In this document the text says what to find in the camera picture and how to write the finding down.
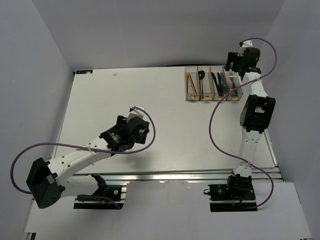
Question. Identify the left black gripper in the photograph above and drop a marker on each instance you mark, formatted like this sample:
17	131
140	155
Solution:
121	121

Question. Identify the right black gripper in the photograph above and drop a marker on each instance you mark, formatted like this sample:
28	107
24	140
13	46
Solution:
232	57

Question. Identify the green handled fork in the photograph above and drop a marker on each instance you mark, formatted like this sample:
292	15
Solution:
235	93

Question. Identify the black knife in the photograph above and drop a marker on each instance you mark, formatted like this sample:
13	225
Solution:
216	84

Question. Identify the black spoon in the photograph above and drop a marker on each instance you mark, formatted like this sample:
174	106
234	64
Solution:
201	75

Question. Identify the blue knife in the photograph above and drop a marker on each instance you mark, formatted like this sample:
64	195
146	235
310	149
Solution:
220	84

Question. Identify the orange chopstick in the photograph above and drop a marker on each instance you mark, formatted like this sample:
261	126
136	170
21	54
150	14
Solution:
187	84
192	84

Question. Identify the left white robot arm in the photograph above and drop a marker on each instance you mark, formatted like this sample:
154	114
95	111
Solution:
50	180

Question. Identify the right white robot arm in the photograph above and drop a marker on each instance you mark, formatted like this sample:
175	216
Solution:
254	119

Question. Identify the clear container compartment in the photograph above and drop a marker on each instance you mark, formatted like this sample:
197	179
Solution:
229	85
215	69
208	88
192	69

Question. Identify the left blue label sticker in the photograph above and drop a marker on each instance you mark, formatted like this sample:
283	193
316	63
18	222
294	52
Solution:
84	72

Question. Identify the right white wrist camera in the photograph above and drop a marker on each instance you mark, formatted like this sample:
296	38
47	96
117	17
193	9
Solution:
243	46

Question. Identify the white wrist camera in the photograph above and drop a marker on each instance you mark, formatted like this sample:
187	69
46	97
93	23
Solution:
243	46
136	111

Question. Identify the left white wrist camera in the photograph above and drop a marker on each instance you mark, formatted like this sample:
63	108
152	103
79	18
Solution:
136	111

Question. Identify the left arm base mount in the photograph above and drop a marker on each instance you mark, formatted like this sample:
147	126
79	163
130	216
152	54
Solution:
105	196

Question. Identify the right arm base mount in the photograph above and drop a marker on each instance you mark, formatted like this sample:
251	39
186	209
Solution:
237	195

